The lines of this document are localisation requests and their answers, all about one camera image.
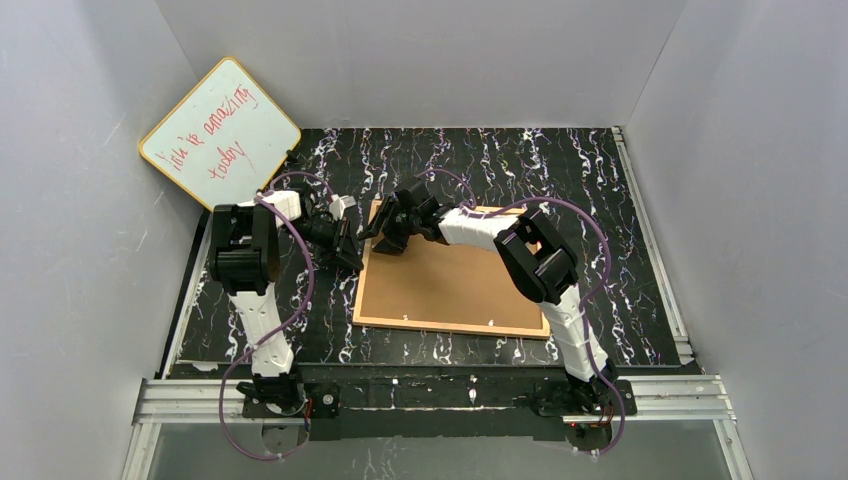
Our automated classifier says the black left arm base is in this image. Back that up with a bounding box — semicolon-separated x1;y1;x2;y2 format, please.
236;378;341;419

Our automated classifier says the yellow-edged whiteboard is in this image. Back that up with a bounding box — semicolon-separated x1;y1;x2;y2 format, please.
138;57;301;211

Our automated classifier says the wooden picture frame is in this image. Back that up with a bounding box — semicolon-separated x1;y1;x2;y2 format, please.
351;198;552;340

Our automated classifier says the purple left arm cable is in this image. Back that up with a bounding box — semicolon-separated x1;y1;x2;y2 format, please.
218;172;339;463

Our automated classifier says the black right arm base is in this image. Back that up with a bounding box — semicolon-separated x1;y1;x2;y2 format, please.
527;380;638;418

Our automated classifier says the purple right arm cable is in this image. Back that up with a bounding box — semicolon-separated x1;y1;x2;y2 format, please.
414;168;628;457

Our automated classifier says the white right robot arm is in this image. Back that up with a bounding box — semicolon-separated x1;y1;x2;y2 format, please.
359;179;615;384

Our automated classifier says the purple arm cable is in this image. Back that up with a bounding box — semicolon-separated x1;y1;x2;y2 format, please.
218;172;339;463
414;168;628;457

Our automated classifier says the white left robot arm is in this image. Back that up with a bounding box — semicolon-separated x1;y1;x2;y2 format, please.
208;183;363;378

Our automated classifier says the aluminium mounting rail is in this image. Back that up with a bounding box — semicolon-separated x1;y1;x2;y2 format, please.
133;375;737;424

